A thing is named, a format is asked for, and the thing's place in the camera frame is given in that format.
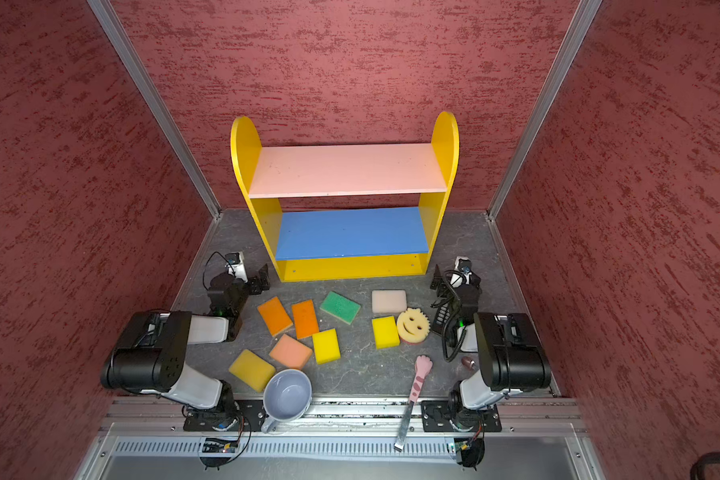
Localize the orange sponge yellow base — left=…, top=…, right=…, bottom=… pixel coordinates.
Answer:
left=257, top=297, right=293, bottom=337
left=292, top=300, right=320, bottom=340

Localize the green scrub sponge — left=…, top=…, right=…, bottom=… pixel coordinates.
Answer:
left=320, top=291, right=361, bottom=325

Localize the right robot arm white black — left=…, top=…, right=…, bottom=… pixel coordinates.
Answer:
left=430, top=270, right=552, bottom=416

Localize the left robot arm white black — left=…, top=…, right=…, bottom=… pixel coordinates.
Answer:
left=100, top=265, right=270, bottom=415

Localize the yellow shelf unit pink blue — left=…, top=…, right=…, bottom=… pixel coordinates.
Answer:
left=230, top=111, right=460, bottom=282

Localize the black calculator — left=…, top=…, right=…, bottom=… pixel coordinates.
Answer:
left=430, top=300, right=450, bottom=335

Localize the smiley face yellow sponge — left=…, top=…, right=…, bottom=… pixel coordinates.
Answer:
left=396, top=308, right=430, bottom=344

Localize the small pink cylinder object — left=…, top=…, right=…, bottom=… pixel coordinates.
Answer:
left=461, top=357, right=477, bottom=371

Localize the salmon orange sponge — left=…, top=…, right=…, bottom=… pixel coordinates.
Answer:
left=269, top=334, right=313, bottom=370

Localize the large yellow sponge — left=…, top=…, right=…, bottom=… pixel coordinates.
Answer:
left=229, top=349, right=276, bottom=393

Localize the beige pink sponge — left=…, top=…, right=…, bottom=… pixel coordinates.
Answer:
left=371, top=290, right=407, bottom=315

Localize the yellow square sponge right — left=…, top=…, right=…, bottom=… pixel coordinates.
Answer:
left=372, top=316, right=400, bottom=350

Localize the yellow square sponge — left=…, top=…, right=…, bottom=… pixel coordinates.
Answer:
left=312, top=329, right=341, bottom=365
left=372, top=316, right=400, bottom=350

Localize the yellow square sponge middle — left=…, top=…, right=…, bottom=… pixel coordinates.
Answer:
left=312, top=329, right=341, bottom=365

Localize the grey blue mug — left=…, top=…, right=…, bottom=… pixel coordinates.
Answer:
left=261, top=369, right=313, bottom=433

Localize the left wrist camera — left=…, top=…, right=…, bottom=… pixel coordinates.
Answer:
left=224, top=252, right=248, bottom=282

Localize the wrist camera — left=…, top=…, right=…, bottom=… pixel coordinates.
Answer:
left=224, top=252, right=248, bottom=282
left=451, top=256, right=472, bottom=287

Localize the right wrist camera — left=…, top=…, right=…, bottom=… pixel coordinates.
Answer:
left=451, top=256, right=472, bottom=287

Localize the pink handled knife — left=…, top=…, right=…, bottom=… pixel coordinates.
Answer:
left=394, top=355, right=433, bottom=452

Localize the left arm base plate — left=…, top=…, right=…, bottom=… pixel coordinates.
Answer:
left=183, top=399, right=267, bottom=434

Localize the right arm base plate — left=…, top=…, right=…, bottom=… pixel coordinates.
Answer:
left=420, top=400, right=502, bottom=434

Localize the black cable corner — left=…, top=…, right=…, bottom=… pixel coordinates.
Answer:
left=689, top=451, right=720, bottom=480

